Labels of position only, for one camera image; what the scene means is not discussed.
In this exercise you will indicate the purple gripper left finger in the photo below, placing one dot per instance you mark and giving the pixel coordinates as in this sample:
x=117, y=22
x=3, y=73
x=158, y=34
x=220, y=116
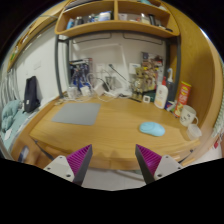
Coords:
x=73, y=167

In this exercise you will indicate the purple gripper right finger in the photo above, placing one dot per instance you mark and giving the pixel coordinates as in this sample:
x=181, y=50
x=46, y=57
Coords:
x=153, y=166

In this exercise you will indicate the light blue computer mouse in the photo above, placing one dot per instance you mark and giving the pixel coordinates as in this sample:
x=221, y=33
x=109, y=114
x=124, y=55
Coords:
x=152, y=128

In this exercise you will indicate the grey mouse pad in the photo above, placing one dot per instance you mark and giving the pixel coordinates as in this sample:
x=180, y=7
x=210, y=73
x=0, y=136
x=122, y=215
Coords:
x=77, y=113

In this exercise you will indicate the clear plastic cup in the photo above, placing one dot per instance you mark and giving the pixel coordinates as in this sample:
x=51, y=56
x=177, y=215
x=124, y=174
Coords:
x=193, y=132

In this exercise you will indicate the white mug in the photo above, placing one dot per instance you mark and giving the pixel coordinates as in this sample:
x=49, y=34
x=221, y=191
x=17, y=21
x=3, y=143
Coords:
x=188, y=116

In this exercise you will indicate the small white clock cube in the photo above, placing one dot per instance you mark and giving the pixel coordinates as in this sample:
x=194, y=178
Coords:
x=146, y=99

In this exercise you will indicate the white lotion bottle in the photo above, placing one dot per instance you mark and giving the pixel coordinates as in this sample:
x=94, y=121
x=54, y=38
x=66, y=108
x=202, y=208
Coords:
x=161, y=95

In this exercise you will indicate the white power adapter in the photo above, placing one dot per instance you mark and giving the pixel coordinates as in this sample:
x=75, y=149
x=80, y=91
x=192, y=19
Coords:
x=99, y=89

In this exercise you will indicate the black bag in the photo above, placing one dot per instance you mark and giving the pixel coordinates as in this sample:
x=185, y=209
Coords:
x=31, y=102

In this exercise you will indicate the robot figure model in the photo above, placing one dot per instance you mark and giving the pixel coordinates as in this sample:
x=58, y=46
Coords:
x=140, y=84

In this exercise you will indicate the dark spray bottle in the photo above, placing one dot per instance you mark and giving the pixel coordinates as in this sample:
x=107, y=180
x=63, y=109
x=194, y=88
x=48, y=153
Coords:
x=170, y=85

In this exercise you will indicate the teal blanket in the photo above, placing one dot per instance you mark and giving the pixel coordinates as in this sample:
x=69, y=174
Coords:
x=8, y=114

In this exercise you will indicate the red yellow snack canister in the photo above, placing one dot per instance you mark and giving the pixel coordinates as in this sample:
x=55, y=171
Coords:
x=182, y=98

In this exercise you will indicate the wooden wall shelf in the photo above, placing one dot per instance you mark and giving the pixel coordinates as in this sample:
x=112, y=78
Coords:
x=152, y=17

